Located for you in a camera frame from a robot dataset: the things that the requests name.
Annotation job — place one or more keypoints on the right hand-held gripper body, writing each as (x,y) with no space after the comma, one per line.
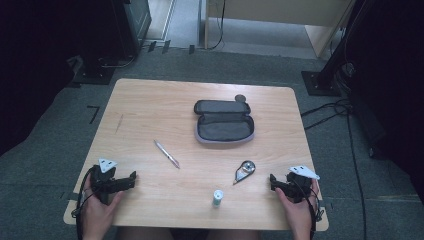
(297,188)

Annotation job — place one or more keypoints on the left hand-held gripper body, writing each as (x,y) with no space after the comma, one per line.
(104,181)

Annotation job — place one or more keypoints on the teardrop correction tape dispenser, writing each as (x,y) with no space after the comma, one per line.
(247,167)

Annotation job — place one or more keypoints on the white glue stick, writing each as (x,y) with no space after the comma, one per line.
(217,197)

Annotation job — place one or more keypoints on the dark grey pencil case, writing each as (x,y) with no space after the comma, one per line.
(223,128)

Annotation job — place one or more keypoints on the person's right hand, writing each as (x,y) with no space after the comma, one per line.
(301,216)

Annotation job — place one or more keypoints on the person's left hand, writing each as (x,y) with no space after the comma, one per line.
(96,216)

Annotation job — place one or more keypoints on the grey tape strip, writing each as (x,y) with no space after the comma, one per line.
(327,204)
(68,196)

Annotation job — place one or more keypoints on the silver pen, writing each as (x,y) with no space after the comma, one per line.
(166,154)

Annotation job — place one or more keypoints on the black round table hole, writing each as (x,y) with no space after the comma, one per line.
(240,97)

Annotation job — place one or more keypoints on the black stand with square base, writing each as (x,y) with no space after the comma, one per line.
(320,83)

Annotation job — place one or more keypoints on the black stand base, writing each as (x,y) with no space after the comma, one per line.
(95,75)

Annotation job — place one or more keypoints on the dark curtain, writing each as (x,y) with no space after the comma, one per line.
(396,83)
(33,66)

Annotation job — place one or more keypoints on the black cabinet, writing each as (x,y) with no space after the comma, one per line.
(133,23)

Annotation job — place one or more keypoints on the light wooden furniture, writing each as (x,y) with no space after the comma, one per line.
(280,11)

